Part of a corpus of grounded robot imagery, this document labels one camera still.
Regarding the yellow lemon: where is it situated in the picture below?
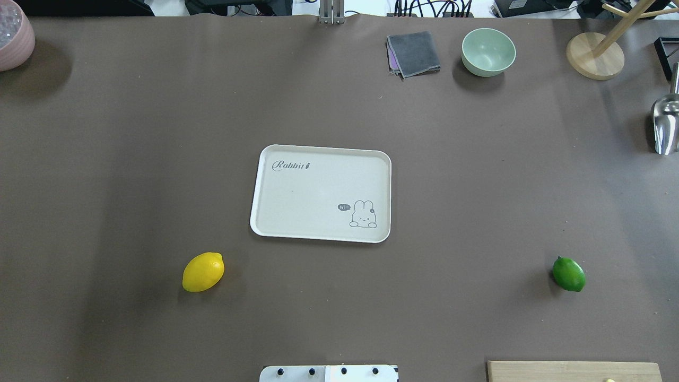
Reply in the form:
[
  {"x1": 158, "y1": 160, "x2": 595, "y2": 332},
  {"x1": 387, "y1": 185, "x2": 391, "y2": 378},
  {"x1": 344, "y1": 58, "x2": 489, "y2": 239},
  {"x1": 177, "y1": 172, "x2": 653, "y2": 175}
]
[{"x1": 181, "y1": 252, "x2": 225, "y2": 292}]

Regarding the green lime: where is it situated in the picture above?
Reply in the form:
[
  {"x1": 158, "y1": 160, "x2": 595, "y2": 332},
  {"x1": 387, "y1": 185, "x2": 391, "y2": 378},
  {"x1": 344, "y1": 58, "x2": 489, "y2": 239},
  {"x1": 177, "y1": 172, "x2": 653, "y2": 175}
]
[{"x1": 551, "y1": 257, "x2": 586, "y2": 292}]

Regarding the white rabbit tray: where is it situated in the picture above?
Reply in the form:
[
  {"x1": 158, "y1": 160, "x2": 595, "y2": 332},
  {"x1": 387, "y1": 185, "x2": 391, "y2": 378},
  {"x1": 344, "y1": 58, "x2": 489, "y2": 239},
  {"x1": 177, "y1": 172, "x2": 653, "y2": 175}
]
[{"x1": 250, "y1": 144, "x2": 392, "y2": 244}]

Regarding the black glass rack tray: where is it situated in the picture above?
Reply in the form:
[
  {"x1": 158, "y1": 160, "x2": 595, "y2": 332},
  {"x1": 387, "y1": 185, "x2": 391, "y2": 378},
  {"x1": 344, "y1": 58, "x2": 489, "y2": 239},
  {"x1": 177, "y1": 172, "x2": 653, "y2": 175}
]
[{"x1": 653, "y1": 37, "x2": 678, "y2": 82}]

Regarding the purple cloth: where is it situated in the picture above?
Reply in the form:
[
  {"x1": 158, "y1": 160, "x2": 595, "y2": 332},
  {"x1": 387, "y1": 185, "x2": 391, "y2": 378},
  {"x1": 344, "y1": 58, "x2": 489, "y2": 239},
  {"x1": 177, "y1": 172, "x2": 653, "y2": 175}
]
[{"x1": 385, "y1": 43, "x2": 401, "y2": 76}]

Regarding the grey folded cloth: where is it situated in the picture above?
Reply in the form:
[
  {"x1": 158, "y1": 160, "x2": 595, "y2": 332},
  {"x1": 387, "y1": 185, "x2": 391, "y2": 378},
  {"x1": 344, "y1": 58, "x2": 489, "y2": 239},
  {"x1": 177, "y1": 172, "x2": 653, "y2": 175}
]
[{"x1": 386, "y1": 31, "x2": 441, "y2": 79}]

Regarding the mint green bowl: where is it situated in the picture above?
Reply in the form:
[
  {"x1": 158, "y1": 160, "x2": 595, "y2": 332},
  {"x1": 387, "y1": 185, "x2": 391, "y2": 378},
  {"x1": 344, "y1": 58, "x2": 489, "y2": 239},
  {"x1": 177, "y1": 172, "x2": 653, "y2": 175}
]
[{"x1": 462, "y1": 28, "x2": 517, "y2": 77}]

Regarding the wooden cutting board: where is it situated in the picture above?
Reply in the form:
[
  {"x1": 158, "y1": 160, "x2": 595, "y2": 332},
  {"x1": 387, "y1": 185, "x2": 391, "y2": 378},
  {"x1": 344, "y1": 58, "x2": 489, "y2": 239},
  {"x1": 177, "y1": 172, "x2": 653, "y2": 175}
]
[{"x1": 487, "y1": 360, "x2": 662, "y2": 381}]

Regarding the wooden mug tree stand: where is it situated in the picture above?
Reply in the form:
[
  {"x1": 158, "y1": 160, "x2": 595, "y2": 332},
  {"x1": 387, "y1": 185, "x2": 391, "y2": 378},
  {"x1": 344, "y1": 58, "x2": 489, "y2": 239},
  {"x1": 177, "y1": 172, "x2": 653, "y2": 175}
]
[{"x1": 567, "y1": 1, "x2": 678, "y2": 81}]

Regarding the metal scoop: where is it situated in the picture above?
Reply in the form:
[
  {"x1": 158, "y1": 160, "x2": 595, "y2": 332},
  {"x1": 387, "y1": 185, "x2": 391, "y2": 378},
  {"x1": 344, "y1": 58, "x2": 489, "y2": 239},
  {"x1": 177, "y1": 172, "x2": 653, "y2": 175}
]
[{"x1": 652, "y1": 62, "x2": 678, "y2": 155}]

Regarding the pink bowl with ice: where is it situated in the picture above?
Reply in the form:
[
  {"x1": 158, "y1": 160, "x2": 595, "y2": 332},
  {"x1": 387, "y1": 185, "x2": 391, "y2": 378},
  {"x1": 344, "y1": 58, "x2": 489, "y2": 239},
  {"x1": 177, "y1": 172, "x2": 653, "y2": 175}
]
[{"x1": 1, "y1": 1, "x2": 36, "y2": 72}]

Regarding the aluminium frame post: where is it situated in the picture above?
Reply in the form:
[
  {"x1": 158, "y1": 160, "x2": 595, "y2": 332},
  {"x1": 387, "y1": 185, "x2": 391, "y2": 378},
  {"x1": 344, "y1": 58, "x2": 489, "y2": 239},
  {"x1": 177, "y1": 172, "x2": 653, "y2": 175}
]
[{"x1": 318, "y1": 0, "x2": 345, "y2": 24}]

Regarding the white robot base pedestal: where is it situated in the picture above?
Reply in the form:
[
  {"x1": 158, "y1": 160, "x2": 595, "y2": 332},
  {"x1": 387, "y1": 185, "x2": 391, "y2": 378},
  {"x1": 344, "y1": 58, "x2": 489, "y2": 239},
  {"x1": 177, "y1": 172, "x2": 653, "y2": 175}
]
[{"x1": 259, "y1": 364, "x2": 399, "y2": 381}]

